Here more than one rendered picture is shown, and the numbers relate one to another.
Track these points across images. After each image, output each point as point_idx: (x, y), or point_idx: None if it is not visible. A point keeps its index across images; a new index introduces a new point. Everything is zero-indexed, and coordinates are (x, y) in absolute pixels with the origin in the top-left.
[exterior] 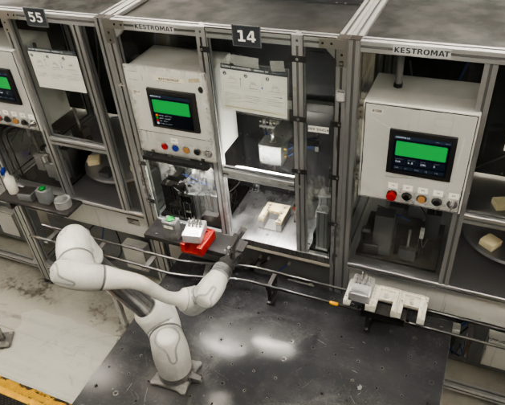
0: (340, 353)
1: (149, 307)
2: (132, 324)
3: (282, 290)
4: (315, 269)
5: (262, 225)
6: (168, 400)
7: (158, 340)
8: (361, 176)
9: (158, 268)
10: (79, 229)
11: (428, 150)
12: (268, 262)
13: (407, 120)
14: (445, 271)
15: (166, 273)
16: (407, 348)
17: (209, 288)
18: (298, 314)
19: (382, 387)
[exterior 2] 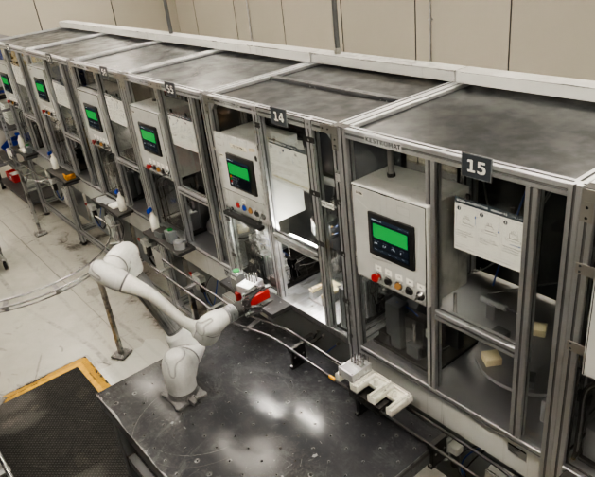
0: (320, 425)
1: (175, 328)
2: None
3: (297, 355)
4: None
5: (311, 296)
6: (165, 411)
7: (166, 354)
8: (357, 255)
9: None
10: (129, 245)
11: (393, 236)
12: (324, 339)
13: (378, 204)
14: (431, 372)
15: None
16: (382, 441)
17: (206, 319)
18: (309, 383)
19: (334, 463)
